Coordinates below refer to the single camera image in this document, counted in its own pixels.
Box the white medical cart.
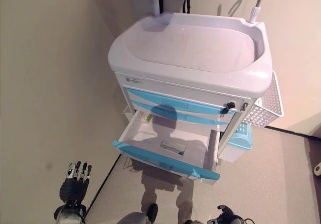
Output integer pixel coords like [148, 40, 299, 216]
[107, 12, 283, 187]

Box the cart label sticker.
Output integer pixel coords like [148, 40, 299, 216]
[124, 76, 142, 84]

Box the black left robot foot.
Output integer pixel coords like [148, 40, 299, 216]
[146, 203, 158, 221]

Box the blue white cart drawer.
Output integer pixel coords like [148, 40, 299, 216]
[131, 99, 229, 126]
[125, 87, 239, 116]
[112, 110, 221, 186]

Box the black key bunch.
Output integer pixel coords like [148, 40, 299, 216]
[220, 101, 236, 116]

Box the white blue medicine box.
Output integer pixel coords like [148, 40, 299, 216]
[159, 140, 188, 156]

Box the white bin with blue lid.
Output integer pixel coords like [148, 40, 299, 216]
[218, 122, 254, 162]

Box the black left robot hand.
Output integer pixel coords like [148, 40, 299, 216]
[59, 160, 93, 202]

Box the silver IV pole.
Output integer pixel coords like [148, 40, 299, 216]
[248, 0, 269, 24]

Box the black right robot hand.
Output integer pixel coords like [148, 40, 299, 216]
[217, 204, 241, 222]

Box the white perforated basket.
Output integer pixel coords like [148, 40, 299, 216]
[242, 70, 285, 128]

